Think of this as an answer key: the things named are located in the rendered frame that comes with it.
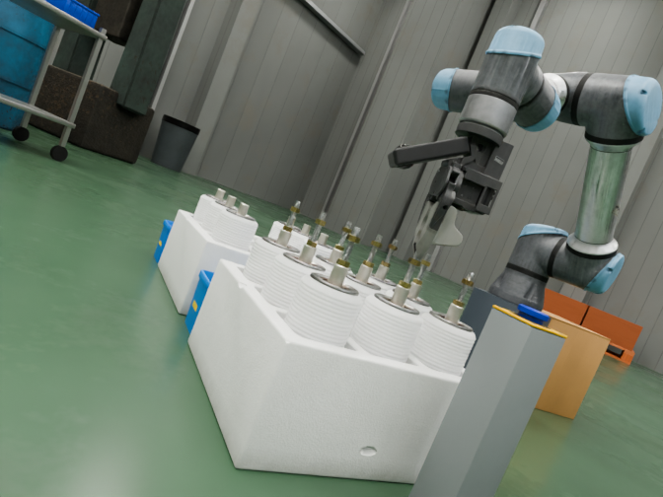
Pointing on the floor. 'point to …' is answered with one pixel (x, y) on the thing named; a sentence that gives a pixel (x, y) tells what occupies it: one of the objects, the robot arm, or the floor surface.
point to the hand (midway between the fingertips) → (415, 248)
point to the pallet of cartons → (586, 317)
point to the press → (91, 131)
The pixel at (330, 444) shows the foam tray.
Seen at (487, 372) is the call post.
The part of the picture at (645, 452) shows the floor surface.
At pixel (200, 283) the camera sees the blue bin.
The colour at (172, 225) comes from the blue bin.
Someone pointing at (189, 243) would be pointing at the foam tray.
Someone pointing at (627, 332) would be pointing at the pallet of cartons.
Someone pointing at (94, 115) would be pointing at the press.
